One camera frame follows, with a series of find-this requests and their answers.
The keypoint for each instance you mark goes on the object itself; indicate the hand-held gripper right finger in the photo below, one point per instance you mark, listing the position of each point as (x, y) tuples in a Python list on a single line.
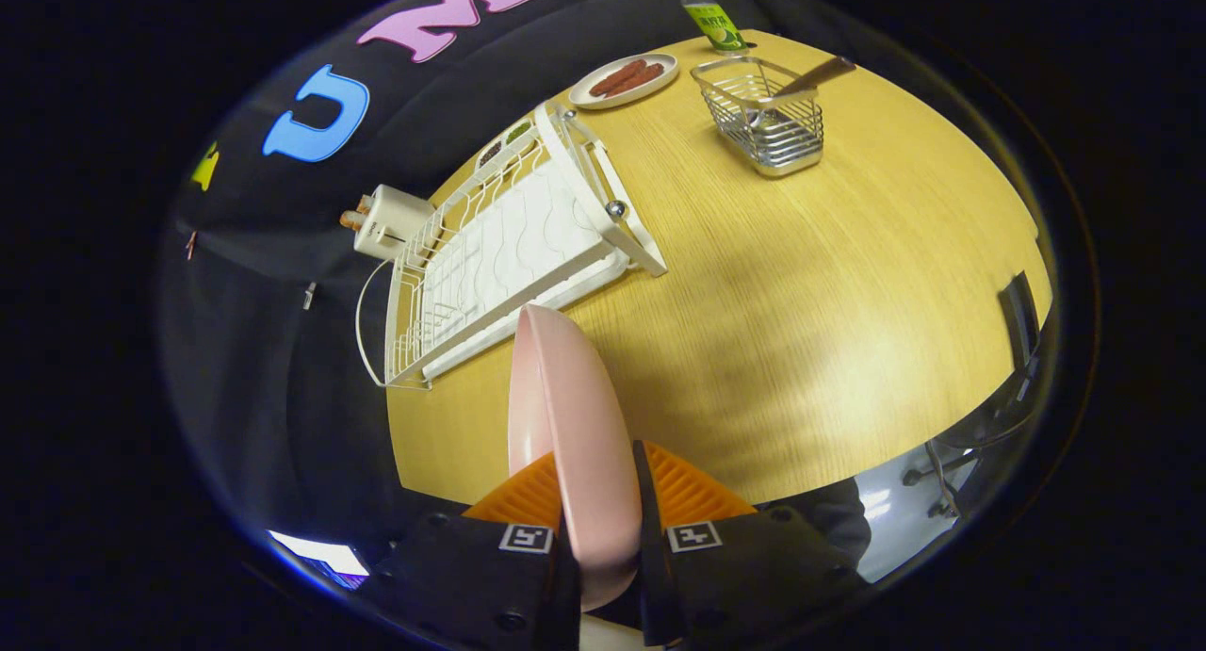
[(648, 538)]

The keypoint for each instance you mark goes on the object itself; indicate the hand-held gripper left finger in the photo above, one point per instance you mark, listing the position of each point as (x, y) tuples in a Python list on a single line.
[(471, 576)]

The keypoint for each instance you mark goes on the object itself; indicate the pink plate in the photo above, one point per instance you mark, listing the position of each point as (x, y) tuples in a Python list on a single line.
[(575, 425)]

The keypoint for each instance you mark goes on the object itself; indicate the white dish rack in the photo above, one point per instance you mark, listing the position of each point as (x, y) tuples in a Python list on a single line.
[(528, 236)]

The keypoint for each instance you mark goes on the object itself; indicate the white oval dish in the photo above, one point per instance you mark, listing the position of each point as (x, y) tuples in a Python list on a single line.
[(586, 95)]

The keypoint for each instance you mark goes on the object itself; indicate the silver clip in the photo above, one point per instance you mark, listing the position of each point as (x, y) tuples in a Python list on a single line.
[(308, 296)]

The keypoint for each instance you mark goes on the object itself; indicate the white toaster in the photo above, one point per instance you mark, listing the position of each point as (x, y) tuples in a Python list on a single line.
[(391, 219)]

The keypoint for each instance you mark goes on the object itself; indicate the white sectioned bean tray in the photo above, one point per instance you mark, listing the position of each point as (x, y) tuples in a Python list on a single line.
[(492, 150)]

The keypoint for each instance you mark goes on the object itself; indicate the black backdrop cloth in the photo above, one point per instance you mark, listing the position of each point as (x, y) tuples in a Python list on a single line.
[(245, 208)]

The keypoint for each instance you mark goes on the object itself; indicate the pink clip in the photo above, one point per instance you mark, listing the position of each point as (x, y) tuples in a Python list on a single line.
[(191, 244)]

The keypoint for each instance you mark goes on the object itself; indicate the red-brown meat piece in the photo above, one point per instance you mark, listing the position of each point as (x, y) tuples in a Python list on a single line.
[(645, 78), (617, 74)]

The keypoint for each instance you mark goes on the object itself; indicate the green label drink bottle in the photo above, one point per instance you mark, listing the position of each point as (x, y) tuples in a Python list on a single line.
[(713, 24)]

